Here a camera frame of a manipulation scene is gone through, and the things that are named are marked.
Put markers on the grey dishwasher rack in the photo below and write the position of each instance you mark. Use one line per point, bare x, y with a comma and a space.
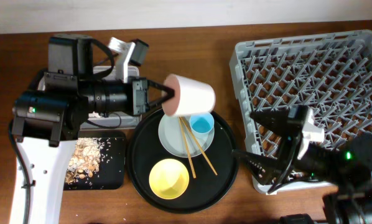
330, 73

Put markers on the round black serving tray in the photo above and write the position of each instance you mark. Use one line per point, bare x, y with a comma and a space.
145, 150

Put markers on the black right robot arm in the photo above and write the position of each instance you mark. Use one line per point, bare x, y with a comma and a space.
347, 169

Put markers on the yellow bowl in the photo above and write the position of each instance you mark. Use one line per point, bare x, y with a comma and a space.
169, 179

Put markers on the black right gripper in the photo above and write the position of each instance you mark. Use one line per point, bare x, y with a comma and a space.
269, 164

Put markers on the blue plastic cup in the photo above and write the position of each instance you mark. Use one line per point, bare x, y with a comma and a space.
201, 124

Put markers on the right wooden chopstick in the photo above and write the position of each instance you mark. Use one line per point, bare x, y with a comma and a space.
199, 146

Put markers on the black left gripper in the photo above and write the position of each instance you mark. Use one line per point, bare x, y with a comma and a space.
139, 86

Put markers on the food scraps and rice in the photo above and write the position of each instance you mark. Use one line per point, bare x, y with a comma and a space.
86, 161

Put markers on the wooden chopstick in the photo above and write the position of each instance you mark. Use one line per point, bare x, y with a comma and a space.
199, 146
186, 148

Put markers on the pink plastic cup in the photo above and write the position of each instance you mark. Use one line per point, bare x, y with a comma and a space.
190, 97

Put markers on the rectangular black tray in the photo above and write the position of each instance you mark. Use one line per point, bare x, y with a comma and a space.
111, 168

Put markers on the left wooden chopstick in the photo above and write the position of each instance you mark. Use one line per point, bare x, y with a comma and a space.
186, 148

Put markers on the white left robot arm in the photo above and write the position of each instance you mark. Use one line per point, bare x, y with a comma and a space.
83, 76

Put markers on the light grey plate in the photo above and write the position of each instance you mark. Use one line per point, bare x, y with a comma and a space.
172, 139

